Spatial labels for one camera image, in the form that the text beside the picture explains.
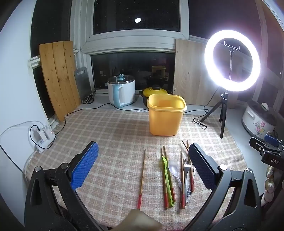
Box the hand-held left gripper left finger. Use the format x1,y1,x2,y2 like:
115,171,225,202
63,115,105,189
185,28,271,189
24,141,105,231

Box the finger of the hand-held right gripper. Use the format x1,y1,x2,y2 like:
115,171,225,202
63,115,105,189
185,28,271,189
264,131,284,149
249,137,270,156

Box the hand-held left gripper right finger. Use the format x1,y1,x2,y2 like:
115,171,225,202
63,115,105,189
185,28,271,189
184,143,262,231

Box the metal fork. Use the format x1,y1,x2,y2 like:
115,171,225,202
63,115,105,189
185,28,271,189
181,159,192,200

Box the clear plastic spoon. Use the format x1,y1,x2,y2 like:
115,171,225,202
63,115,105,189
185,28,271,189
168,159,189,203

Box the green plastic spoon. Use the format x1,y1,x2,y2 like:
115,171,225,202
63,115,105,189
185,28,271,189
162,155,174,207

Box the yellow plastic container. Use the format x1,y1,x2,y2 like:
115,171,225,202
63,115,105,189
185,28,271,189
148,94,187,136

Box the person's right hand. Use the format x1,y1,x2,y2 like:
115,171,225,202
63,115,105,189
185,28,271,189
261,166,277,206

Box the white floral rice cooker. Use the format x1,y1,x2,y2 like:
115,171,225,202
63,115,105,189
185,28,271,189
241,100,277,141

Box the plaid table cloth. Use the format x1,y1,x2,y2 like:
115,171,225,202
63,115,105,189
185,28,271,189
24,104,248,231

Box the black tripod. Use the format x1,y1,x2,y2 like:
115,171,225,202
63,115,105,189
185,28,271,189
200,92,230,139

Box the white power strip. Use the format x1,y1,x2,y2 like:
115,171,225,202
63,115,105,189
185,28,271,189
30,124,56,154

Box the black scissors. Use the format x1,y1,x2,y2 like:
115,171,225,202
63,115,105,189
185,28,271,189
82,89,97,105

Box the beige blurry object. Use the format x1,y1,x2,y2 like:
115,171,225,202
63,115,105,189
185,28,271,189
116,209,163,231

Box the grey cutting board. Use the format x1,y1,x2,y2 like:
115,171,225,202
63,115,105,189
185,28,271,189
74,66,91,100

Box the black pot with yellow lid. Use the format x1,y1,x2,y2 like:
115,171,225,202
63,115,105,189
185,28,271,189
139,84,174,109

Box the pine plank board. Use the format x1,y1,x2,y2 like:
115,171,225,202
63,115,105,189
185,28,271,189
39,40,81,122

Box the light wood panel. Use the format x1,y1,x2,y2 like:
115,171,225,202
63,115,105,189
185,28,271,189
173,38,238,109

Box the phone holder clamp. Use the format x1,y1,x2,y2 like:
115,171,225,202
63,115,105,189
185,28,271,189
224,40,241,80

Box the black ring light cable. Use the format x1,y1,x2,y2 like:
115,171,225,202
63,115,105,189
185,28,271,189
184,89,222,129

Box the grey electric pot cable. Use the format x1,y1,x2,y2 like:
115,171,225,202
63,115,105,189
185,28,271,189
53,103,148,138

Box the white cable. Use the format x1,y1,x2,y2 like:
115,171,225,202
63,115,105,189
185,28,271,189
0,121,48,174

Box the white electric pot blue handle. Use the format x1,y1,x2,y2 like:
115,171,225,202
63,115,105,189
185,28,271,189
107,74,136,108

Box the white wall pipes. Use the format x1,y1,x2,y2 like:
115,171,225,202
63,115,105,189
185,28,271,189
28,48,79,68

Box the white window frame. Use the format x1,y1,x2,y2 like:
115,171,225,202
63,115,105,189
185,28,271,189
70,0,208,55

